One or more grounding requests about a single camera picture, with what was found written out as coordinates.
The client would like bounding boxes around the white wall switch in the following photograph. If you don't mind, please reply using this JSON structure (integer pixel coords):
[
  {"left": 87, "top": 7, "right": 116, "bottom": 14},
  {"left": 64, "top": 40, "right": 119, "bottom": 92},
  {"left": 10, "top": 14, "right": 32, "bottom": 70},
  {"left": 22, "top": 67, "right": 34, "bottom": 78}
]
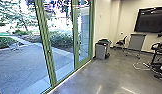
[{"left": 98, "top": 12, "right": 103, "bottom": 19}]

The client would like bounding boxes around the white floor cable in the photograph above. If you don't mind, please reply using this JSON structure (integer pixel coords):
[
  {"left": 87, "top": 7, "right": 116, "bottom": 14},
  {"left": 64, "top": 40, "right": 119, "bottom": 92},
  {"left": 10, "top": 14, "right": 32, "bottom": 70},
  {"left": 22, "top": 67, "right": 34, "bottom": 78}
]
[{"left": 132, "top": 61, "right": 153, "bottom": 71}]

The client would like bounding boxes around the green lid trash bin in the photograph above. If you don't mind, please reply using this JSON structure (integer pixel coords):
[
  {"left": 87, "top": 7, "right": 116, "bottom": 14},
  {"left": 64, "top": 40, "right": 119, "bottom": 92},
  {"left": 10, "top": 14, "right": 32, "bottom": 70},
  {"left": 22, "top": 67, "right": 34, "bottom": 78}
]
[{"left": 98, "top": 38, "right": 113, "bottom": 58}]

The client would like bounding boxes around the metal door handle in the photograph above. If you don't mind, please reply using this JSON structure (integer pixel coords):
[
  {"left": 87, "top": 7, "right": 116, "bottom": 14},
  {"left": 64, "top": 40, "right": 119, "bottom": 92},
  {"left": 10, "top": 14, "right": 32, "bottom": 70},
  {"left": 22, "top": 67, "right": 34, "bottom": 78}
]
[{"left": 47, "top": 49, "right": 52, "bottom": 57}]

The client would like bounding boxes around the black wall screen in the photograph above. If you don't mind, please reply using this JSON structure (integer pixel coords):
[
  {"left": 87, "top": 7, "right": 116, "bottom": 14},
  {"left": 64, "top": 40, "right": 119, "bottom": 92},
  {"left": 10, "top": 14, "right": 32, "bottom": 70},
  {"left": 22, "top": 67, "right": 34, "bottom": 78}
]
[{"left": 133, "top": 5, "right": 162, "bottom": 34}]

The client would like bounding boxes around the green outdoor hedge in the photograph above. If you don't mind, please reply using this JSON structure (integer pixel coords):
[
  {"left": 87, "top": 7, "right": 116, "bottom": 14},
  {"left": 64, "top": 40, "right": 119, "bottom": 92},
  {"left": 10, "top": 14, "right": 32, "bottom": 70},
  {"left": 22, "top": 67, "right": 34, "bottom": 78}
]
[{"left": 46, "top": 30, "right": 75, "bottom": 49}]

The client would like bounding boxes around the black office chair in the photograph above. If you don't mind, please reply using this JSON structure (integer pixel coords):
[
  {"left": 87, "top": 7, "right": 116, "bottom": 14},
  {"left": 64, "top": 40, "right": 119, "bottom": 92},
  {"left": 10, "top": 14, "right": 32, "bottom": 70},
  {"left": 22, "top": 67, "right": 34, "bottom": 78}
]
[{"left": 114, "top": 34, "right": 129, "bottom": 51}]

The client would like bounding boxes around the grey folding table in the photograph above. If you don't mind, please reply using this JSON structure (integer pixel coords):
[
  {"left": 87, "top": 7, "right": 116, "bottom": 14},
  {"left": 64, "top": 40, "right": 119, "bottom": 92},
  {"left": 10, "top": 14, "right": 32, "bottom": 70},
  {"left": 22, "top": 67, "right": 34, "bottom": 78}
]
[{"left": 124, "top": 32, "right": 147, "bottom": 60}]

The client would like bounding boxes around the grey trash bin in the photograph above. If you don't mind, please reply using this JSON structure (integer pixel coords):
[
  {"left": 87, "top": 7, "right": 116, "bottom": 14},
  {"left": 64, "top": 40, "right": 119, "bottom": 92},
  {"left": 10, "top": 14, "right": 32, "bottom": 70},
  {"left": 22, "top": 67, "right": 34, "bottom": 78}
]
[{"left": 95, "top": 42, "right": 109, "bottom": 61}]

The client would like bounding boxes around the green framed glass wall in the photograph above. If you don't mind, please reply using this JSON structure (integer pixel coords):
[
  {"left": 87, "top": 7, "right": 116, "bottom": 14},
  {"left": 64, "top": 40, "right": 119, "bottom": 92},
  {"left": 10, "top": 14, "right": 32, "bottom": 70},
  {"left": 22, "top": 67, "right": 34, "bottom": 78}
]
[{"left": 0, "top": 0, "right": 96, "bottom": 94}]

